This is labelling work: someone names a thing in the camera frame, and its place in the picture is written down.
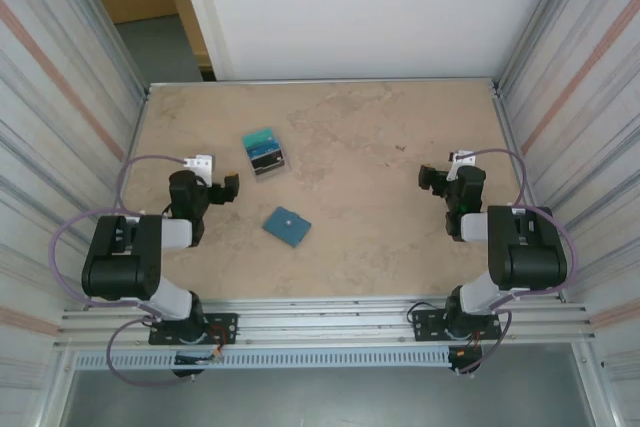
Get blue card holder wallet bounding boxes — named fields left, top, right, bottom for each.
left=263, top=206, right=312, bottom=250

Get wide aluminium extrusion rail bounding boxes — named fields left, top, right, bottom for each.
left=53, top=296, right=599, bottom=352

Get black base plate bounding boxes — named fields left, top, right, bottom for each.
left=148, top=312, right=239, bottom=347
left=410, top=307, right=503, bottom=343

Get stack of teal cards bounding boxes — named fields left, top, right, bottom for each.
left=242, top=126, right=290, bottom=185

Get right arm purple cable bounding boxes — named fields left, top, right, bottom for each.
left=452, top=147, right=580, bottom=377

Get grey slotted cable duct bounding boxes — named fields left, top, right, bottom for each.
left=73, top=349, right=451, bottom=371

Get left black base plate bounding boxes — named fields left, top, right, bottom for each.
left=148, top=312, right=239, bottom=347

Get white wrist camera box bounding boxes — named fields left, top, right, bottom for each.
left=182, top=154, right=217, bottom=183
left=447, top=149, right=480, bottom=182

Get teal credit card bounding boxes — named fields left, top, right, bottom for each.
left=242, top=127, right=276, bottom=151

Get thin aluminium table rail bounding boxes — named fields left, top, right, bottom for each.
left=147, top=77, right=500, bottom=89

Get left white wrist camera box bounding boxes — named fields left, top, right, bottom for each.
left=182, top=154, right=217, bottom=183

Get blue credit card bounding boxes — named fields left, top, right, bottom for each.
left=245, top=139, right=283, bottom=162

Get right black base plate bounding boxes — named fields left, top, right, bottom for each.
left=410, top=307, right=503, bottom=343

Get black credit card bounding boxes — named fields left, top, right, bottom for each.
left=249, top=151, right=287, bottom=174

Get red black power wires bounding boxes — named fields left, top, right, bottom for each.
left=447, top=329, right=484, bottom=364
left=207, top=324, right=236, bottom=364

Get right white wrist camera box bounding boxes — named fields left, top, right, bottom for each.
left=447, top=149, right=480, bottom=182

